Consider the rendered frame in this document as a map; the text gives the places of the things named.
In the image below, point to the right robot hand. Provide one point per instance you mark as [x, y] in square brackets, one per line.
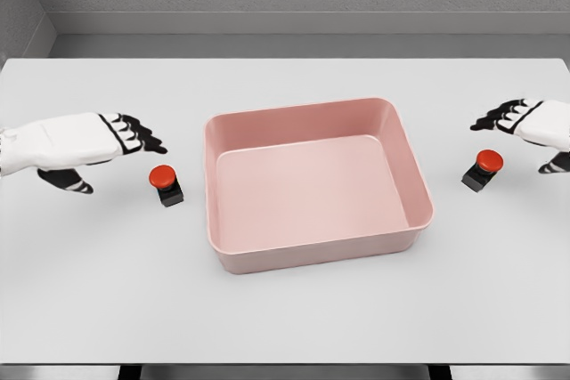
[541, 124]

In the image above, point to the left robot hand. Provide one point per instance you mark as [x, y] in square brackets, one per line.
[67, 139]

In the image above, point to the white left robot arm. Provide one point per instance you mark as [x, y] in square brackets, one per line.
[3, 153]

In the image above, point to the pink rectangular basket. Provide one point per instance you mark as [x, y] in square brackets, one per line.
[311, 184]

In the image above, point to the red button industrial switch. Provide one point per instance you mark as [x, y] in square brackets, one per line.
[165, 184]
[484, 168]

